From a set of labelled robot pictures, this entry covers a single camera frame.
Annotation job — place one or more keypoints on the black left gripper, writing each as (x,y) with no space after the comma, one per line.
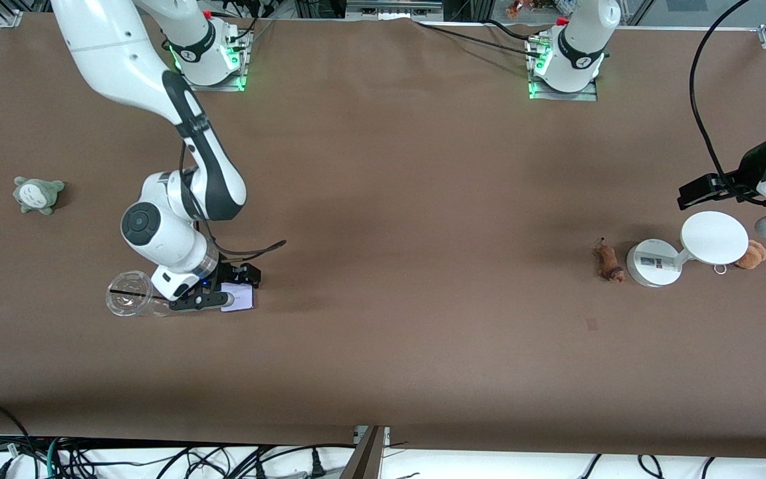
(752,167)

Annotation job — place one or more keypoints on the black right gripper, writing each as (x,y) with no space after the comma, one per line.
(229,273)

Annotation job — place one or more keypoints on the brown lion statue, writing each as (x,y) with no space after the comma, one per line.
(606,261)

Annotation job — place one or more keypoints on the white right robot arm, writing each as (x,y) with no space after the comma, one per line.
(117,60)

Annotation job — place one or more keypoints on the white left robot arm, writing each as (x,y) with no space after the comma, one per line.
(576,53)

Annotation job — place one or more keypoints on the white round desk lamp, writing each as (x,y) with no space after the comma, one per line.
(714,237)

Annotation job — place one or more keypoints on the brown teddy bear plush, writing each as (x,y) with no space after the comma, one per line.
(752,256)

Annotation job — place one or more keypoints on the black straw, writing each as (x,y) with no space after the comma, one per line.
(127,292)

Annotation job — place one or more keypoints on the clear plastic cup with lid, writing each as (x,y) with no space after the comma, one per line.
(127,301)

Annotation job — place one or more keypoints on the brown table cover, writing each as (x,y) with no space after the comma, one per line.
(383,366)

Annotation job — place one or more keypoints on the grey green plush toy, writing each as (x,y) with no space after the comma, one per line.
(37,195)

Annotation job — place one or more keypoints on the small orange toy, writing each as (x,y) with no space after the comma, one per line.
(514,9)

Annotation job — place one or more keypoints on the grey metal device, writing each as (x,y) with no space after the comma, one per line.
(393,8)

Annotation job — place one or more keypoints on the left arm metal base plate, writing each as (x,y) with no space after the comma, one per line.
(562,97)

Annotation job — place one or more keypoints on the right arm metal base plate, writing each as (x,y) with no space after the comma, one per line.
(213,87)

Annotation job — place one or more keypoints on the aluminium frame post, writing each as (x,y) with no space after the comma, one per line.
(366,456)

